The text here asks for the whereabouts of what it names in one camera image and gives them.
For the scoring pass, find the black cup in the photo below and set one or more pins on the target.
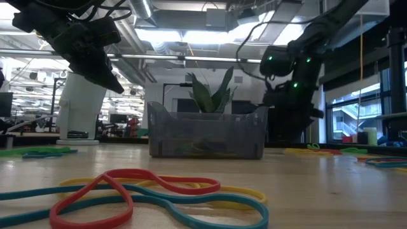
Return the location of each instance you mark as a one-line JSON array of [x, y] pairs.
[[362, 138]]

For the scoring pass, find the green snake plant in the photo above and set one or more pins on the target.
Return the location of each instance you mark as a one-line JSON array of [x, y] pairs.
[[203, 95]]

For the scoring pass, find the yellow rubber band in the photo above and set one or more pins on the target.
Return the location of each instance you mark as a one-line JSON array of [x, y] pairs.
[[251, 192], [219, 155], [305, 152]]

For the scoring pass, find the grey translucent plastic bin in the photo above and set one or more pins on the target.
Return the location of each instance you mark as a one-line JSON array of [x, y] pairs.
[[178, 133]]

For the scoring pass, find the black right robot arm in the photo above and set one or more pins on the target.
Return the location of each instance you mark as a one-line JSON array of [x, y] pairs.
[[327, 25]]

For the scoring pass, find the red small container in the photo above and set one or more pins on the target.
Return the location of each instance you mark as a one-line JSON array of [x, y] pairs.
[[347, 140]]

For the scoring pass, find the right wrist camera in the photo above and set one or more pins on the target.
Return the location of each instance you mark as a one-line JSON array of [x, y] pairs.
[[276, 62]]

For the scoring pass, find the silver round ventilation duct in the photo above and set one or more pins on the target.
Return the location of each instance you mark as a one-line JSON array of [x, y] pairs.
[[143, 9]]

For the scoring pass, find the silver rectangular air duct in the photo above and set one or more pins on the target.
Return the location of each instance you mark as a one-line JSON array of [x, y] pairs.
[[280, 19]]

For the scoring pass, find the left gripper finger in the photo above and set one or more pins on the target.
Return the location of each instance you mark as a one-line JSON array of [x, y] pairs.
[[95, 74]]

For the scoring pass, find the black stand pole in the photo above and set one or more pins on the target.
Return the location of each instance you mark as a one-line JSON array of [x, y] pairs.
[[397, 95]]

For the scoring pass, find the black background monitor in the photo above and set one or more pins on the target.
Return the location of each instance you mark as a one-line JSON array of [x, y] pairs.
[[5, 105]]

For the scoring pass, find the black aluminium table frame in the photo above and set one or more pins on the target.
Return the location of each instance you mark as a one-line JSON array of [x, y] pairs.
[[391, 151]]

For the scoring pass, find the blue object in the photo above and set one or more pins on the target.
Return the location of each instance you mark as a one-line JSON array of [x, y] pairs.
[[394, 143]]

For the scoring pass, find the green rubber band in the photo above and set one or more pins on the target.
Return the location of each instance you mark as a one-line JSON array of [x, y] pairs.
[[354, 150], [31, 150], [308, 147]]

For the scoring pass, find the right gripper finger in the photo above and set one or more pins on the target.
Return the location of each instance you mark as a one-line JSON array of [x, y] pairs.
[[286, 127]]

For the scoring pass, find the linear ceiling light fixture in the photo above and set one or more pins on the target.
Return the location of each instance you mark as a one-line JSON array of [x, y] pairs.
[[210, 58]]

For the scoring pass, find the black bent tube stand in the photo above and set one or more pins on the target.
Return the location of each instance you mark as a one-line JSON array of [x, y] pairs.
[[178, 84]]

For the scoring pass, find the pale green bottle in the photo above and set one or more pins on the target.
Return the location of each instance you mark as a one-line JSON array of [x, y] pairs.
[[372, 136]]

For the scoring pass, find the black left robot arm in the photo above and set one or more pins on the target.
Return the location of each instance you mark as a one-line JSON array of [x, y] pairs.
[[28, 19]]

